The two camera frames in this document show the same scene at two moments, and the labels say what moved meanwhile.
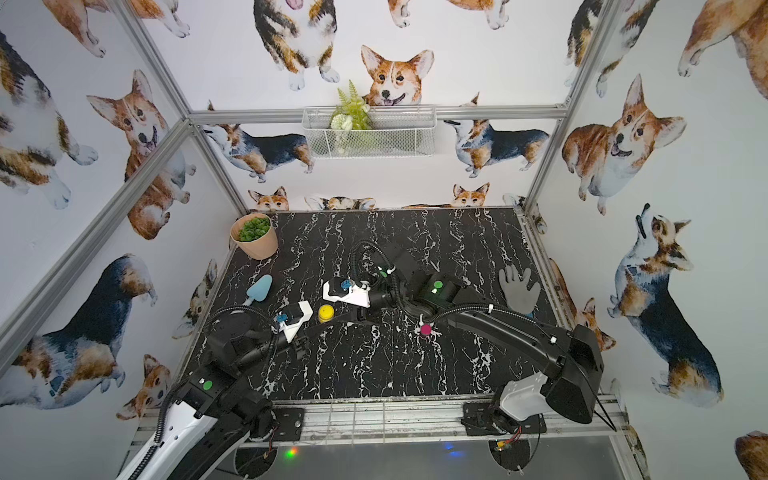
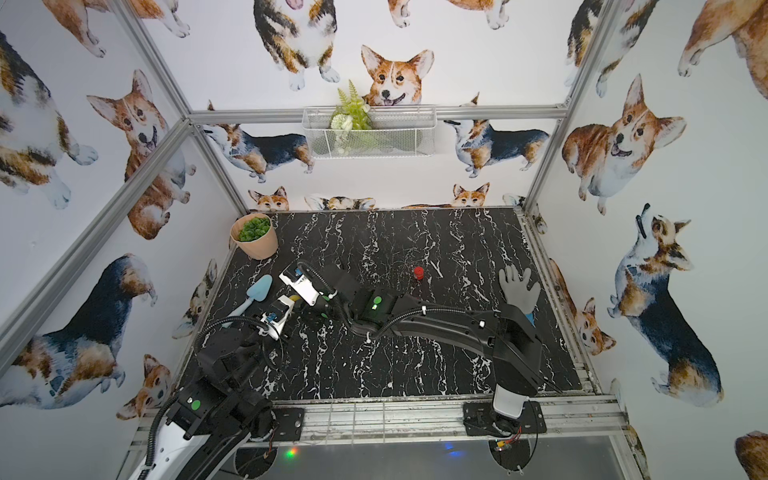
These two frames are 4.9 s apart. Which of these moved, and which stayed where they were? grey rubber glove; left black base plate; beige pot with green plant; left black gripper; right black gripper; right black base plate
Moved: left black gripper; right black gripper
Stayed: right black base plate; left black base plate; grey rubber glove; beige pot with green plant
